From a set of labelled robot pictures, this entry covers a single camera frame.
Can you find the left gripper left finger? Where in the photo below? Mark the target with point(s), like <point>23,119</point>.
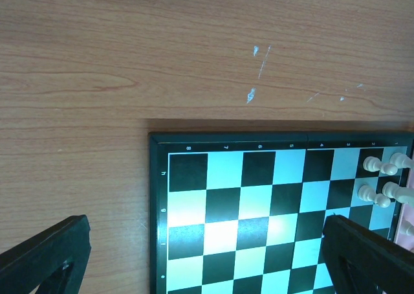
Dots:
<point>53,261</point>

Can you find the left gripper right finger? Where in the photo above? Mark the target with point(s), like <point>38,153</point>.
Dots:
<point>360,261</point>

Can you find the white pawn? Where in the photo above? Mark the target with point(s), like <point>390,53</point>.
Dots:
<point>374,164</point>
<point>368,194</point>

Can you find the white knight chess piece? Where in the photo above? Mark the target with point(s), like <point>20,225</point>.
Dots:
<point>402,195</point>

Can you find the white rook chess piece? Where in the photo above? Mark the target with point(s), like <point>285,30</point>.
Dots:
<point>401,160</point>

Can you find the white bishop chess piece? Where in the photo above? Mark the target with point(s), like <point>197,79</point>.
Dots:
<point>406,228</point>

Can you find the black white chess board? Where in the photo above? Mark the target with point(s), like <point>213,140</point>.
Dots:
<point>244,212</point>

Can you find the pink plastic tray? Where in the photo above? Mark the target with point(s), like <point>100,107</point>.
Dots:
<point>406,213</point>

